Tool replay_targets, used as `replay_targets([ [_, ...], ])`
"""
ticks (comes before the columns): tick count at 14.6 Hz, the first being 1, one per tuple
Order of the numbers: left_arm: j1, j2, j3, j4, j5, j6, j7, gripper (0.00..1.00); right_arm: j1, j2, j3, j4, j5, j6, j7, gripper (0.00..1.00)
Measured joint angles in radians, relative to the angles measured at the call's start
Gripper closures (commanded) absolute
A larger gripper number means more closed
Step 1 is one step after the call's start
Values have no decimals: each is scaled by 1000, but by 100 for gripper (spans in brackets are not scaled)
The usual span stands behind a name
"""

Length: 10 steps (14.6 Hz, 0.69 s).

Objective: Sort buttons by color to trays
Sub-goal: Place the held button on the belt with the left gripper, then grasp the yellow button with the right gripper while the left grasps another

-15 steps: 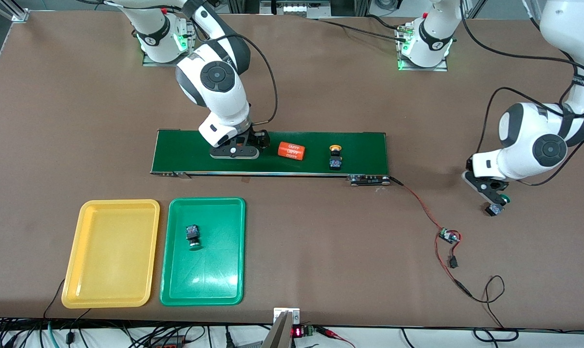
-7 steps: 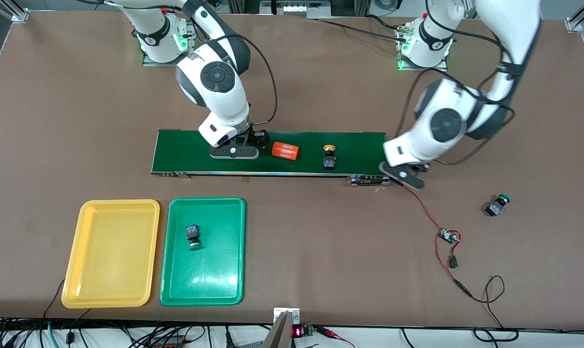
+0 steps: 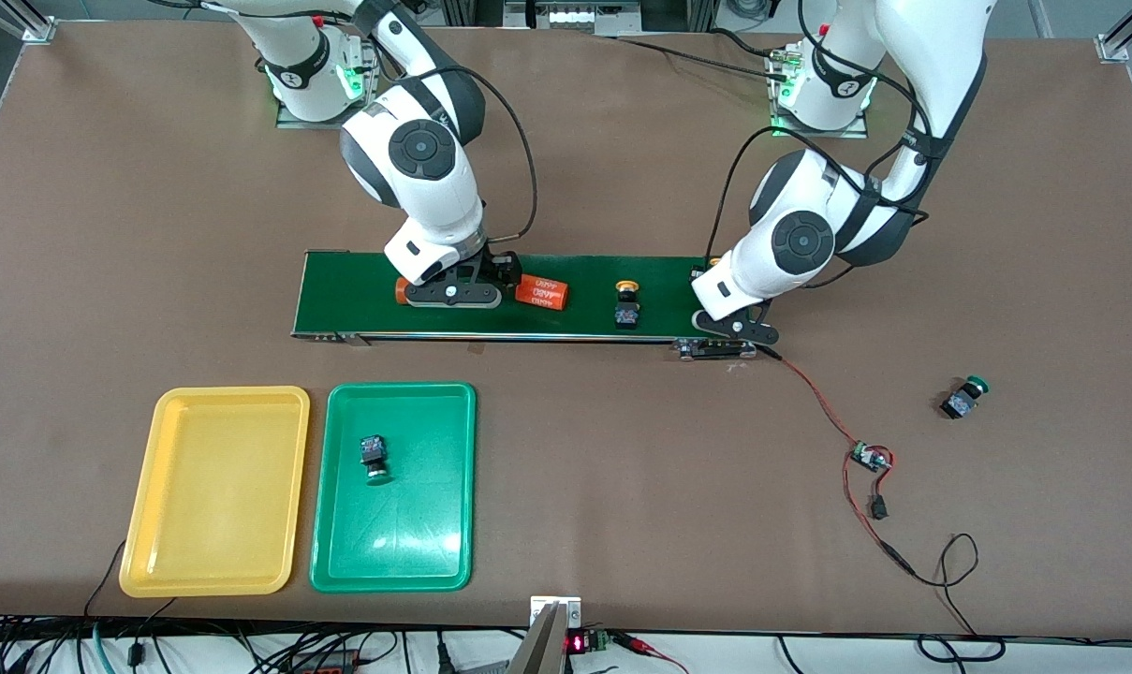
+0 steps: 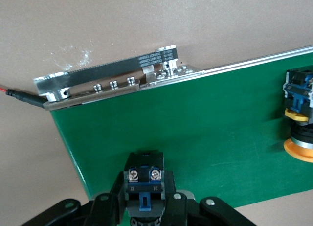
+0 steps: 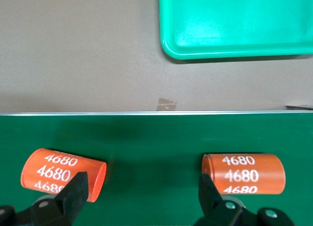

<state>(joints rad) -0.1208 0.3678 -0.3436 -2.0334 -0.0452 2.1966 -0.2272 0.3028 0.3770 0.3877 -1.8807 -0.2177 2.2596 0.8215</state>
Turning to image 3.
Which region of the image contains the black looped floor cable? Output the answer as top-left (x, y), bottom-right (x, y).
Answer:
top-left (917, 635), bottom-right (1007, 662)

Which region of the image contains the green plastic tray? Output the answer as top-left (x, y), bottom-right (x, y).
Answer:
top-left (309, 381), bottom-right (478, 593)

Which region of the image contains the black table cable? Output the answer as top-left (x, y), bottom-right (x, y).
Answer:
top-left (612, 28), bottom-right (791, 83)

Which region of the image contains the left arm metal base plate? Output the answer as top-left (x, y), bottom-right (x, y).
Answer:
top-left (769, 47), bottom-right (870, 140)

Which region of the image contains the green mushroom push button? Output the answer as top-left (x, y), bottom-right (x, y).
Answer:
top-left (940, 375), bottom-right (991, 419)
top-left (358, 434), bottom-right (391, 485)

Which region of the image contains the yellow mushroom push button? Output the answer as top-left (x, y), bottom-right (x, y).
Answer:
top-left (613, 278), bottom-right (644, 331)

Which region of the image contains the silver metal box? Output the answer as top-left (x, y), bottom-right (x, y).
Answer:
top-left (503, 0), bottom-right (643, 37)

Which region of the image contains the green conveyor belt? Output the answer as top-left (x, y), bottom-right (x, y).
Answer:
top-left (290, 250), bottom-right (758, 362)

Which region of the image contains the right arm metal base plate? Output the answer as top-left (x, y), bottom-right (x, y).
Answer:
top-left (275, 26), bottom-right (385, 130)

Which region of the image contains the yellow plastic tray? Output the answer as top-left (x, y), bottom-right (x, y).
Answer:
top-left (119, 386), bottom-right (311, 598)

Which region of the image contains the aluminium frame corner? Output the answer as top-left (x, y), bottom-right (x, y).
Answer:
top-left (1096, 0), bottom-right (1132, 64)
top-left (4, 0), bottom-right (58, 44)

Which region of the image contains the red black power wire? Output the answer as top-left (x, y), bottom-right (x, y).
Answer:
top-left (755, 340), bottom-right (980, 637)

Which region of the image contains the grey metal camera bracket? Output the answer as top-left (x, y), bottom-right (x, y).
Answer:
top-left (507, 595), bottom-right (583, 674)

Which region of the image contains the red clip lead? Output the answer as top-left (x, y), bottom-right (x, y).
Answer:
top-left (612, 633), bottom-right (690, 674)

